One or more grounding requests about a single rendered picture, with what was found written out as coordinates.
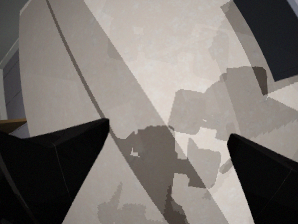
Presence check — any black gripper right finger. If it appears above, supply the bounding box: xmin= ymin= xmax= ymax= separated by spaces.
xmin=227 ymin=133 xmax=298 ymax=224

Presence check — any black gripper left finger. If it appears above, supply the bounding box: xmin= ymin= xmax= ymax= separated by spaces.
xmin=0 ymin=119 xmax=109 ymax=224

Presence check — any dark grey open box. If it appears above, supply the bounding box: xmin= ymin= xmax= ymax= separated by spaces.
xmin=233 ymin=0 xmax=298 ymax=81

